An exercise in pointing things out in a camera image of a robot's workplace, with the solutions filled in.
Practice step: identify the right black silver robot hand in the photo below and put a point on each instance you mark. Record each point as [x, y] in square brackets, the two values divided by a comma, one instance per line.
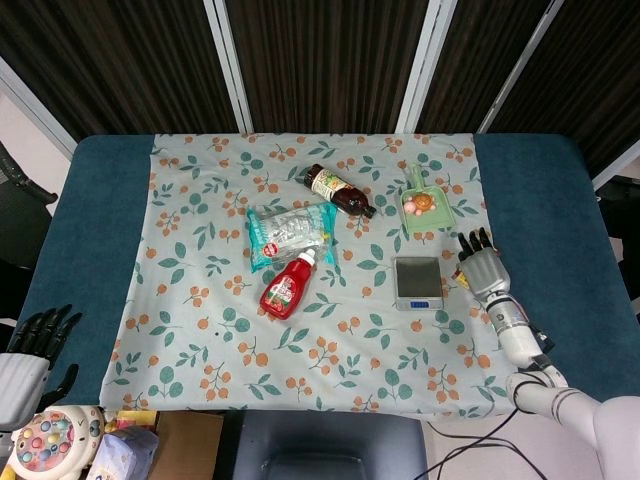
[487, 272]

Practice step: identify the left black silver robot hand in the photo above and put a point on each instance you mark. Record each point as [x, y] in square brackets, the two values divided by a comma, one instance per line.
[20, 380]

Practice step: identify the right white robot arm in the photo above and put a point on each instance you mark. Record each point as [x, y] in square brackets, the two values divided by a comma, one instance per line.
[520, 340]

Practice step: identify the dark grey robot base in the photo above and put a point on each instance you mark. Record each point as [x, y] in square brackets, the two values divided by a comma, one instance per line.
[325, 445]

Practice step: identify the silver digital kitchen scale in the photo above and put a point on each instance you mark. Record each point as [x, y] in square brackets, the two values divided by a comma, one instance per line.
[416, 277]

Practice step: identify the brown cardboard piece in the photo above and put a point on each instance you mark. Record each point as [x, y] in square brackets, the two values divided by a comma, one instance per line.
[187, 445]

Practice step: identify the white pop button toy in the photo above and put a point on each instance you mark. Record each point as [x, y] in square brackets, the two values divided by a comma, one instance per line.
[50, 445]

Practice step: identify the green toy dustpan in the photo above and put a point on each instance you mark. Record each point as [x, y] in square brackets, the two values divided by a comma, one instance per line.
[435, 215]

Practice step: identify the pink orange turtle toy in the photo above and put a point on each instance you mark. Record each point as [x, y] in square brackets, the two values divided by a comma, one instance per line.
[420, 202]

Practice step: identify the yellow snack package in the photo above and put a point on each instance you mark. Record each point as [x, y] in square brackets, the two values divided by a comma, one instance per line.
[130, 419]

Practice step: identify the purple tissue pack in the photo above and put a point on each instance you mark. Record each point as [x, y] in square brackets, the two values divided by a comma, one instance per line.
[125, 452]

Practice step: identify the black chair with dark clothing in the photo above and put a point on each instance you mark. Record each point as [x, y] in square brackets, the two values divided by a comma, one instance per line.
[622, 220]

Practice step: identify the blue table cover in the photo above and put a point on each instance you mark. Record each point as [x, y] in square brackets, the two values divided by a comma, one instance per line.
[85, 240]

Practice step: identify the brown sauce bottle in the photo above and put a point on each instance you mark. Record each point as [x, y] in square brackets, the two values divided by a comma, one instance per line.
[332, 187]

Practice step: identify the floral leaf print tablecloth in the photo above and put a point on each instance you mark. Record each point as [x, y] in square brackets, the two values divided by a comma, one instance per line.
[210, 310]

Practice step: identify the clear teal snack bag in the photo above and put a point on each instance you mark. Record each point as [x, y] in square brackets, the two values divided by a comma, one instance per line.
[287, 232]

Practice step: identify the red ketchup squeeze bottle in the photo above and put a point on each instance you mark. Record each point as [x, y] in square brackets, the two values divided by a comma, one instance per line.
[282, 292]

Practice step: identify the dark partition screen panel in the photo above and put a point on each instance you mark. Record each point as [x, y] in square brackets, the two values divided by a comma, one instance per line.
[115, 60]
[325, 60]
[480, 60]
[590, 75]

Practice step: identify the white side partition panel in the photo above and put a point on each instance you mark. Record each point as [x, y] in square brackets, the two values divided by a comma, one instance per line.
[47, 117]

